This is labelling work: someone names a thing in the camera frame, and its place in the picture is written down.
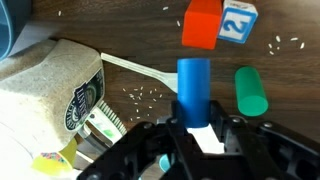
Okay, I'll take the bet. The white plastic spoon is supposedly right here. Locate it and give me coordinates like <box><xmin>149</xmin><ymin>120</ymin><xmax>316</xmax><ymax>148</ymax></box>
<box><xmin>101</xmin><ymin>53</ymin><xmax>178</xmax><ymax>93</ymax></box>

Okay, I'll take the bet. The clear jar of rice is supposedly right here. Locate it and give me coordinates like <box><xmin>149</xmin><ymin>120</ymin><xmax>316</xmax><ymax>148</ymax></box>
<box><xmin>0</xmin><ymin>39</ymin><xmax>105</xmax><ymax>168</ymax></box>

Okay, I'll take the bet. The blue cylinder block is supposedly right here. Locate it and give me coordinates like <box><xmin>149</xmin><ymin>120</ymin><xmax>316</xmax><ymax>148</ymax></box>
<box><xmin>177</xmin><ymin>58</ymin><xmax>210</xmax><ymax>128</ymax></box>

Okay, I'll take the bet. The yellow bowl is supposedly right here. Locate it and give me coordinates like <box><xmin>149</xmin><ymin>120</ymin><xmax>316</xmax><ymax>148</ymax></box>
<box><xmin>31</xmin><ymin>139</ymin><xmax>77</xmax><ymax>176</ymax></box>

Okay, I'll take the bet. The green cylinder block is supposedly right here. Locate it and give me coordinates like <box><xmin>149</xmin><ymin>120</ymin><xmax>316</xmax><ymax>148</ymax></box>
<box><xmin>235</xmin><ymin>66</ymin><xmax>269</xmax><ymax>117</ymax></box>

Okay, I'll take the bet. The white number letter cube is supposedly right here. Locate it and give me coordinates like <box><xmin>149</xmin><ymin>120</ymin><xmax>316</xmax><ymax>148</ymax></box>
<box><xmin>218</xmin><ymin>0</ymin><xmax>258</xmax><ymax>44</ymax></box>

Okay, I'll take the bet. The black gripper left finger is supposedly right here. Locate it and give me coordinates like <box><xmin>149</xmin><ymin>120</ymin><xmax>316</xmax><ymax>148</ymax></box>
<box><xmin>76</xmin><ymin>101</ymin><xmax>207</xmax><ymax>180</ymax></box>

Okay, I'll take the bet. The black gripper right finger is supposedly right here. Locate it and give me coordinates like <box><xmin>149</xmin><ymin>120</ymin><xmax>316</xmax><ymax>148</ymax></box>
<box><xmin>210</xmin><ymin>101</ymin><xmax>320</xmax><ymax>180</ymax></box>

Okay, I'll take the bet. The dark blue bowl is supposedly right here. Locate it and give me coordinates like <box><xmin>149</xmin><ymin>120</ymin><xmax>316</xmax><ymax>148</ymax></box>
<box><xmin>0</xmin><ymin>0</ymin><xmax>32</xmax><ymax>60</ymax></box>

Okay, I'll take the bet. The red block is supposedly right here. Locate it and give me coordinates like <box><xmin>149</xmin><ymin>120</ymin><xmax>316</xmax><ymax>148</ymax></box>
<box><xmin>182</xmin><ymin>0</ymin><xmax>222</xmax><ymax>50</ymax></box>

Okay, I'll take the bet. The small teal measuring cup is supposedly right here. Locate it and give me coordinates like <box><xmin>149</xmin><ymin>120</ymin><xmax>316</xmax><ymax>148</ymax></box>
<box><xmin>159</xmin><ymin>155</ymin><xmax>170</xmax><ymax>172</ymax></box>

